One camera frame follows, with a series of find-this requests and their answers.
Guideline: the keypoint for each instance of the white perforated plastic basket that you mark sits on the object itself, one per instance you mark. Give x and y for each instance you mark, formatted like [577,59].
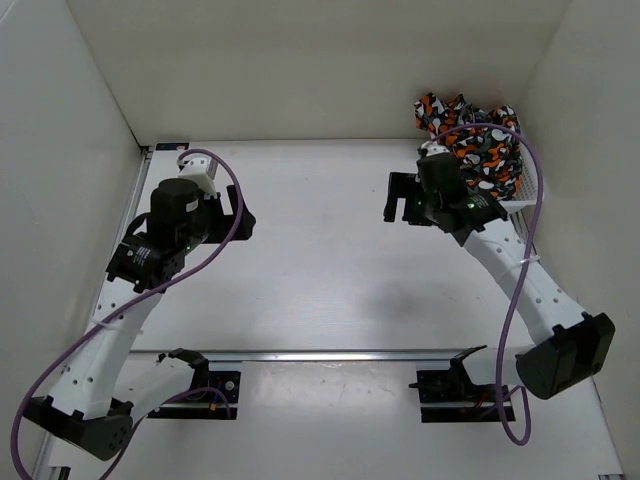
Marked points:
[526,195]

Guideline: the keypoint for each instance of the blue label sticker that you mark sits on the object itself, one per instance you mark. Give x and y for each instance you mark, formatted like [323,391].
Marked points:
[167,146]

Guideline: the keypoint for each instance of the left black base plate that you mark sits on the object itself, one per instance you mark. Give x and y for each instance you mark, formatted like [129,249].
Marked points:
[219,402]

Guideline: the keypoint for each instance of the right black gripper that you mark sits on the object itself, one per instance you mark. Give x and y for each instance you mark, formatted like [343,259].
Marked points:
[401,186]

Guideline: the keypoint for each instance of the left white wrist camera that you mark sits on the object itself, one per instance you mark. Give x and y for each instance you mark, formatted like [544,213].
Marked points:
[200,170]

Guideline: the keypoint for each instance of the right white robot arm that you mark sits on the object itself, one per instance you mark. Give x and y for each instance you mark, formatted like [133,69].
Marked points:
[569,344]

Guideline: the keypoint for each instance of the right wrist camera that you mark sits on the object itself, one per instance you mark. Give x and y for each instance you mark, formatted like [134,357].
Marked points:
[430,148]

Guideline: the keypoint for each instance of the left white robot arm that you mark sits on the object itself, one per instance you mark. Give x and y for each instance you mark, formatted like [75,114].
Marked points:
[87,406]

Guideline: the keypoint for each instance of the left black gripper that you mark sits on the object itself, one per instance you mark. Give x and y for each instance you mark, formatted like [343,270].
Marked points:
[215,206]

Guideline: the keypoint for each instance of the orange camouflage patterned shorts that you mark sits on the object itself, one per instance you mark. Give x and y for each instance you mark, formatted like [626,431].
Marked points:
[488,159]

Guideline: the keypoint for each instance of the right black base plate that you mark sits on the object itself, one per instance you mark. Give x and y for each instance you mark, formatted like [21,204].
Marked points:
[446,400]

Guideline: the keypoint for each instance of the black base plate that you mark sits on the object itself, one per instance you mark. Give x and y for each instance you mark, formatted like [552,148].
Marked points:
[219,402]
[446,400]

